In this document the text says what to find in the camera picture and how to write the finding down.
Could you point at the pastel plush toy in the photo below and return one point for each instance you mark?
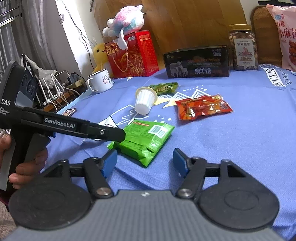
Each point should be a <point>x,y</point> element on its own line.
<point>128,20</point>

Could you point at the large green snack packet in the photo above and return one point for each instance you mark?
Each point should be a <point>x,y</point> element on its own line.
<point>143,140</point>

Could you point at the yellow duck plush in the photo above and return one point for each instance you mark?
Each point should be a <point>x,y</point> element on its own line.
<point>101,59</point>

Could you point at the pink snack bag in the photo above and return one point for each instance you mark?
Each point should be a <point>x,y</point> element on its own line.
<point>284,17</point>

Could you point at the black sheep-print box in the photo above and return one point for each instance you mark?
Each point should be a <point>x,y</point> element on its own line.
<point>211,61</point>

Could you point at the clear nut jar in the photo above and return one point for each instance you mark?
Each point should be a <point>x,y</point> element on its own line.
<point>243,47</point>

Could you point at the wooden board backdrop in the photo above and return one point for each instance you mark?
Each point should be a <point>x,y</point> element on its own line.
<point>178,24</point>

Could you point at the white enamel mug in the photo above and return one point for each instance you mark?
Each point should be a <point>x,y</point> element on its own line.
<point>99,81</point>

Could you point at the brown wooden chair back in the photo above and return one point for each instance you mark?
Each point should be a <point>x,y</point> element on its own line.
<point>266,35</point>

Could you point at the small green snack packet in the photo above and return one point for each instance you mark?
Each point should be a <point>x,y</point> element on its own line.
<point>169,88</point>

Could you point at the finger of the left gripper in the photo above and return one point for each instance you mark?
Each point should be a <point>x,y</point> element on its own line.
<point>96,131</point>

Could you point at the person's left hand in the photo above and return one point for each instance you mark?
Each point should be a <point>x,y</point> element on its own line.
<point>26,171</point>

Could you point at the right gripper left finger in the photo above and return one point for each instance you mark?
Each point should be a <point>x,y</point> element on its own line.
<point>94,170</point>

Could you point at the black power adapter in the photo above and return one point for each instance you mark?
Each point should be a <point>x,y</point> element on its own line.
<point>73,77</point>

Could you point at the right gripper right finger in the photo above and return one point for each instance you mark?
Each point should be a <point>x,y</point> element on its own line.
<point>195,169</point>

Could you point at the red gift bag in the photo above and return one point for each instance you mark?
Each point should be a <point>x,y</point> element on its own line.
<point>138,59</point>

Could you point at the red orange snack packet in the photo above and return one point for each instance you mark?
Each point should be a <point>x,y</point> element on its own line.
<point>190,109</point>

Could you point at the white plastic jelly cup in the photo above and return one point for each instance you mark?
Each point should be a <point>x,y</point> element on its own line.
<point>145,98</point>

